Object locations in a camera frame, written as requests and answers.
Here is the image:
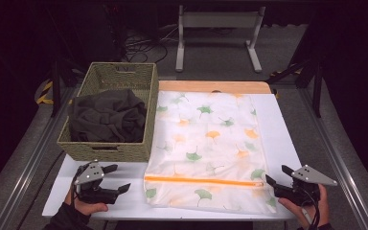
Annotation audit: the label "person's right hand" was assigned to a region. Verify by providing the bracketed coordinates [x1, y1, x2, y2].
[277, 184, 331, 230]

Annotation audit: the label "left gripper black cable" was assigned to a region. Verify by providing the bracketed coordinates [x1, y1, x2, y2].
[70, 167, 85, 209]

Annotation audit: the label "dark grey garment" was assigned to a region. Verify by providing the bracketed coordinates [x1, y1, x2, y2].
[66, 88, 149, 144]

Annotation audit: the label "aluminium rail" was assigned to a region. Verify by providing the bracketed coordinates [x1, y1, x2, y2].
[297, 87, 368, 230]
[0, 86, 79, 230]

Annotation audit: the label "black floor cables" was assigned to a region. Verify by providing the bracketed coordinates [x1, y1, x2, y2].
[121, 25, 180, 64]

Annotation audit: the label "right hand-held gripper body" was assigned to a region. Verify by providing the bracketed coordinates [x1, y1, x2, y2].
[273, 164, 338, 207]

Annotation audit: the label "person's left hand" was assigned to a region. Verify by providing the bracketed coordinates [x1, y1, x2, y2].
[64, 188, 109, 217]

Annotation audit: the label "white board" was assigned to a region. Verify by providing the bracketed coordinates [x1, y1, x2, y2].
[41, 92, 303, 221]

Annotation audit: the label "black stand with striped tape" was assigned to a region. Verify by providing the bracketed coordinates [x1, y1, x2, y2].
[34, 59, 87, 118]

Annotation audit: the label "white metal stand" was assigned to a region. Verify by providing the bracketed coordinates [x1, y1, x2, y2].
[174, 4, 266, 74]

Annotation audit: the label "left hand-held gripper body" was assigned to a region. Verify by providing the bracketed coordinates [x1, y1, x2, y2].
[73, 160, 120, 205]

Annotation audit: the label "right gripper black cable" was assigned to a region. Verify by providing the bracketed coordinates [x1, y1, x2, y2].
[301, 190, 322, 230]

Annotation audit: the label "white leaf print laundry bag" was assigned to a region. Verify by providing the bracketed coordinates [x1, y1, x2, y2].
[143, 90, 278, 216]

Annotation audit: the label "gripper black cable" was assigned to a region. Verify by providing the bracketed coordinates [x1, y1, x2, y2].
[301, 190, 322, 230]
[70, 167, 85, 209]

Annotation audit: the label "green woven basket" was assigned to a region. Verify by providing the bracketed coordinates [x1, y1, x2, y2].
[57, 61, 160, 163]

